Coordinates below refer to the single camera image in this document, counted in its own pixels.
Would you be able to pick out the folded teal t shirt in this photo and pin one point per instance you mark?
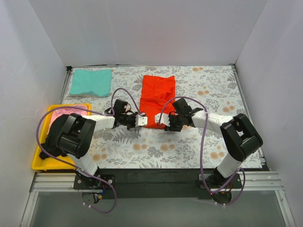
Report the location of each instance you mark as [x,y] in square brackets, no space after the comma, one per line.
[91,83]

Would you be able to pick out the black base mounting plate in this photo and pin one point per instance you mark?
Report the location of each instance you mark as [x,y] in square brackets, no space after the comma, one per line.
[155,183]

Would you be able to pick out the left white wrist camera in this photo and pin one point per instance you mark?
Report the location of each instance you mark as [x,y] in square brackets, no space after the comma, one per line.
[141,121]

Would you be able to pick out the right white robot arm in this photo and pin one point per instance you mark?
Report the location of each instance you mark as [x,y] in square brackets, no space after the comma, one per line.
[239,135]

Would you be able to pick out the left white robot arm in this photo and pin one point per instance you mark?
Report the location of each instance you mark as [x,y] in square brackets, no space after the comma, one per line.
[75,136]

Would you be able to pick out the pink t shirt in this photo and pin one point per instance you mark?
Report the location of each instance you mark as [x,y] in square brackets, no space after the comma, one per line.
[59,112]

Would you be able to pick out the orange t shirt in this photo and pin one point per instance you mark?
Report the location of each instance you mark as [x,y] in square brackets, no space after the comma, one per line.
[156,92]

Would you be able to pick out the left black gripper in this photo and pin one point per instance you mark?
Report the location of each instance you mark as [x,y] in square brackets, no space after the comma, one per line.
[132,119]

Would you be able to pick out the yellow plastic tray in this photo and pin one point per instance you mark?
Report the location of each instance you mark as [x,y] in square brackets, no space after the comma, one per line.
[50,163]

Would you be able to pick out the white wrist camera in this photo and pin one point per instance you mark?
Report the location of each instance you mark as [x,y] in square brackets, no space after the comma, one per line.
[141,121]
[162,119]

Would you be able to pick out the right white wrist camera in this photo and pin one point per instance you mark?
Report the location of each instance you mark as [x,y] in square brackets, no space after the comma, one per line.
[162,119]

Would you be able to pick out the black t shirt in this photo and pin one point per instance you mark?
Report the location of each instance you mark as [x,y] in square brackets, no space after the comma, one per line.
[50,142]

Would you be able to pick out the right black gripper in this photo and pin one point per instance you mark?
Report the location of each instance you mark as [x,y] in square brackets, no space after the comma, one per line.
[172,120]

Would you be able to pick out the floral patterned table mat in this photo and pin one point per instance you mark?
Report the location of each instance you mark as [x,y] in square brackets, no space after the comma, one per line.
[215,87]

